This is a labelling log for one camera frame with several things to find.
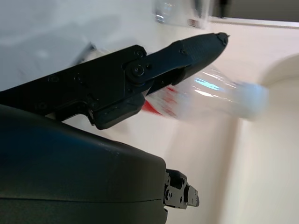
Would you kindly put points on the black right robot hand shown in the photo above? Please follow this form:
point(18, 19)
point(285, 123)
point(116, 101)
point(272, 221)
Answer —
point(70, 151)

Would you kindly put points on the clear plastic water bottle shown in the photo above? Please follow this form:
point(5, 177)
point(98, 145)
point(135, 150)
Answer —
point(210, 95)

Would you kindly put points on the clear plastic cup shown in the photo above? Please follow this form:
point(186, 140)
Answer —
point(180, 12)

